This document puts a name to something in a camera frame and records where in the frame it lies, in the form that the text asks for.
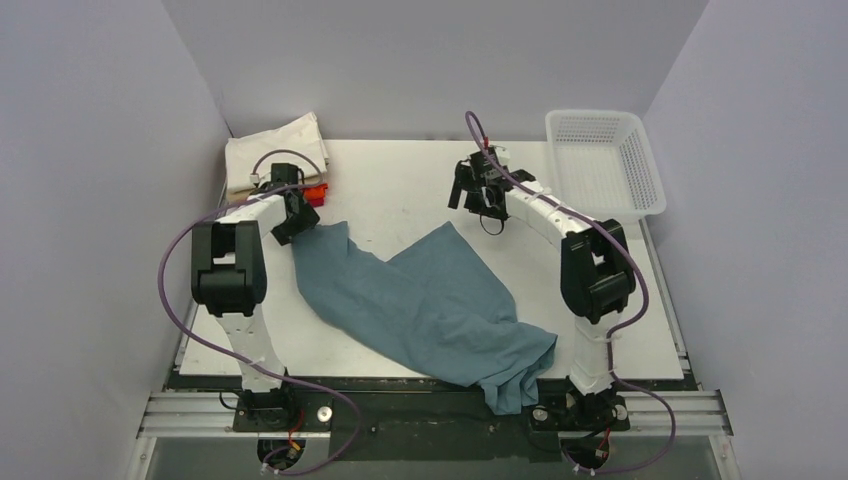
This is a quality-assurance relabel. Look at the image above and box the teal blue t-shirt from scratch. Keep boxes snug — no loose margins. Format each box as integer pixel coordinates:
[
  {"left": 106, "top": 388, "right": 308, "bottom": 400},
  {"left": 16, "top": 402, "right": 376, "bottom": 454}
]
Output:
[{"left": 292, "top": 222, "right": 558, "bottom": 415}]

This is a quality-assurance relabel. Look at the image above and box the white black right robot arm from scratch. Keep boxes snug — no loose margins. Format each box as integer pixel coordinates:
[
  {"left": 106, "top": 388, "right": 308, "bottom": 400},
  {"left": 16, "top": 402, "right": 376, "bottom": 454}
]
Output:
[{"left": 448, "top": 148, "right": 636, "bottom": 431}]

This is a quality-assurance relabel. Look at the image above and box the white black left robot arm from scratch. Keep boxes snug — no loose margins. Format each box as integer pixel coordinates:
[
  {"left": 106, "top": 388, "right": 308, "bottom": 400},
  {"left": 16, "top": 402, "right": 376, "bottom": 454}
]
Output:
[{"left": 191, "top": 163, "right": 319, "bottom": 430}]

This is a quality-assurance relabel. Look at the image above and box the folded orange t-shirt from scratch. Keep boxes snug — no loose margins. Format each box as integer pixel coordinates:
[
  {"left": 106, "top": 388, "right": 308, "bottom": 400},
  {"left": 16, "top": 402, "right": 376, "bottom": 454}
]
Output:
[{"left": 302, "top": 183, "right": 328, "bottom": 207}]

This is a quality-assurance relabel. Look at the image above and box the folded beige t-shirt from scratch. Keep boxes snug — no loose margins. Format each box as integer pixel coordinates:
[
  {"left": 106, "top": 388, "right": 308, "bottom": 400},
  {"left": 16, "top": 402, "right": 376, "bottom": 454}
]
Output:
[{"left": 225, "top": 177, "right": 329, "bottom": 203}]

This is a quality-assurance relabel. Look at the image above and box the folded cream t-shirt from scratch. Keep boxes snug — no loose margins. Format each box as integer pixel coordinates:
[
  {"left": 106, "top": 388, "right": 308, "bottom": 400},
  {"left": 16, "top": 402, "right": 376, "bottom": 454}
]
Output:
[{"left": 224, "top": 112, "right": 329, "bottom": 181}]

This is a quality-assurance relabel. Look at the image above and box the white perforated plastic basket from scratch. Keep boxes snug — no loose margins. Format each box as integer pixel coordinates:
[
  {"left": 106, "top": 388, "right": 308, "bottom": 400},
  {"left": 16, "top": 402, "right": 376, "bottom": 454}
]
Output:
[{"left": 545, "top": 109, "right": 667, "bottom": 223}]

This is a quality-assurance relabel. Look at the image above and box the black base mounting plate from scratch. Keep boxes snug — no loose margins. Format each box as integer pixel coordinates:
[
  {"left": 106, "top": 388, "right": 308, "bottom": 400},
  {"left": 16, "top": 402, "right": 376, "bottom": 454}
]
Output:
[{"left": 207, "top": 379, "right": 679, "bottom": 472}]

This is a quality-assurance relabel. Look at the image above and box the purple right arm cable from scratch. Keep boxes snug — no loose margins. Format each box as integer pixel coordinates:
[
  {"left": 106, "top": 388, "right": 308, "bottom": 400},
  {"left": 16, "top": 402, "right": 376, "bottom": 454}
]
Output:
[{"left": 464, "top": 110, "right": 678, "bottom": 477}]

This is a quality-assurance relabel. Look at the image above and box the aluminium extrusion rail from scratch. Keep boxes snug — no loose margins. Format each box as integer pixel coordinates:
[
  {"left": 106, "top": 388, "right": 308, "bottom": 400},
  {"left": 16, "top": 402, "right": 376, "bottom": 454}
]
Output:
[{"left": 138, "top": 391, "right": 733, "bottom": 438}]

